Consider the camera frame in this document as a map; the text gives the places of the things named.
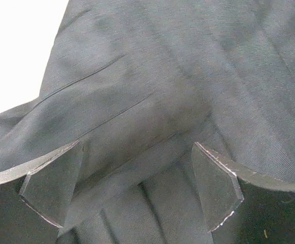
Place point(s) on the black pleated skirt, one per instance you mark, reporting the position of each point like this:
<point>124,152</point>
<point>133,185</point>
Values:
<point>138,83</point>

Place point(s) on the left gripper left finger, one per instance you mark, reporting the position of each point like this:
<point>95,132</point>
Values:
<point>35,196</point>

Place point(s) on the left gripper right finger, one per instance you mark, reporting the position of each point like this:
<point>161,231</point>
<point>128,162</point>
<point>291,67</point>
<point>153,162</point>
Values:
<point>241,205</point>

